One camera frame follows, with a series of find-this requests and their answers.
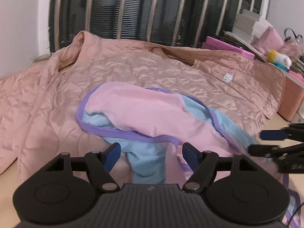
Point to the magenta pink flat box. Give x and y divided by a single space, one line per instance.
219 45

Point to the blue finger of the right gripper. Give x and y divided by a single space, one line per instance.
273 134
265 151

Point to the pink quilted jacket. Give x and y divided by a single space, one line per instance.
39 104

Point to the pink and blue fleece garment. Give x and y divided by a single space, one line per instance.
242 191

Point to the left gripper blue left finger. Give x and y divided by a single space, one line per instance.
103 162

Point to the salmon pink storage box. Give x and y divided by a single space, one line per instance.
292 97

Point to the window with metal bars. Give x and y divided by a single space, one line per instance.
165 22

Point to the clear bag with black handle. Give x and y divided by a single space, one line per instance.
293 45

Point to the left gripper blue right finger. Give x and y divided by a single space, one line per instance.
196 159

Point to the white cardboard boxes stack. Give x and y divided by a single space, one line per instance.
249 26

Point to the white and yellow plush toy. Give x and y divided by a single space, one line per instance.
283 60

